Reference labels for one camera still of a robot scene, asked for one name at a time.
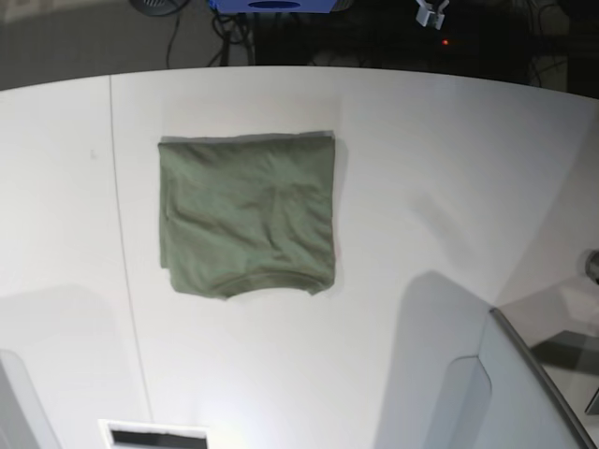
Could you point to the blue box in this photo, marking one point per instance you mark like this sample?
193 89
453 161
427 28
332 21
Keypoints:
271 6

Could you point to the green t-shirt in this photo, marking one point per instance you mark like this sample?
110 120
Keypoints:
247 213

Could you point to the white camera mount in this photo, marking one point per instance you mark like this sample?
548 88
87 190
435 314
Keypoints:
431 13

